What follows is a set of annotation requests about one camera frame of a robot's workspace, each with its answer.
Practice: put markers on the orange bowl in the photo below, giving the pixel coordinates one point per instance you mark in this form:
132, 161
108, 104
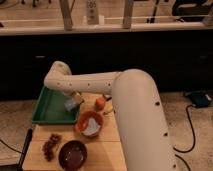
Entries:
82, 122

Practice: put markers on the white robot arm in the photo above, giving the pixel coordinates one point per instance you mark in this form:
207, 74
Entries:
139, 113

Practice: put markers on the blue sponge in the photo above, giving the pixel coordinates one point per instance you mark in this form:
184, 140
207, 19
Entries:
70, 104

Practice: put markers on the white cloth in bowl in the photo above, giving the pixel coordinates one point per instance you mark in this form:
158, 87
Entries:
92, 128

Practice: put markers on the bunch of brown grapes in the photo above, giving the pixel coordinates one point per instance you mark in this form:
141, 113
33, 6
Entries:
50, 145

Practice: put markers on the green plastic tray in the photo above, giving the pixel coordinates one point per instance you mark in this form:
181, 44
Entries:
50, 109

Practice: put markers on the dark red bowl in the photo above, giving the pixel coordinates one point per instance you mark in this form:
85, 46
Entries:
72, 155

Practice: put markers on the orange toy fruit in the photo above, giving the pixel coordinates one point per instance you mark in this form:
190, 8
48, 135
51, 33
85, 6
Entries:
100, 103

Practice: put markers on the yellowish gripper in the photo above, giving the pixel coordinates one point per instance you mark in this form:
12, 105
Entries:
77, 97

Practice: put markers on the brown and black brush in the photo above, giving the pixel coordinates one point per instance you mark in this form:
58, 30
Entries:
107, 97

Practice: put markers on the blue box on floor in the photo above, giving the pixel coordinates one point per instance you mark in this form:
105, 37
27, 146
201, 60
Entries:
200, 99

